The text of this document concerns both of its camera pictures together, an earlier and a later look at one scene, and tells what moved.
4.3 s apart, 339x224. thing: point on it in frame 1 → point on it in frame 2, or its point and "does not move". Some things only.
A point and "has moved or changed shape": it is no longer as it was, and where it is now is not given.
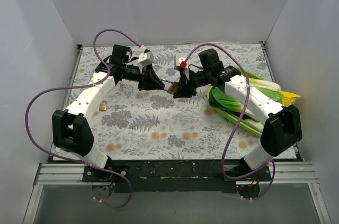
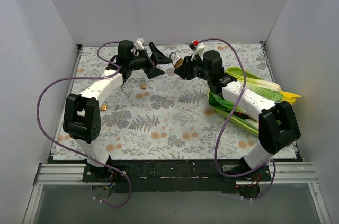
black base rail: (173, 177) does not move
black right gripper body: (186, 82) → (188, 66)
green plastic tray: (253, 127) does not move
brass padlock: (173, 87) has moved or changed shape
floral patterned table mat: (131, 124) does not move
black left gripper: (143, 78) → (151, 62)
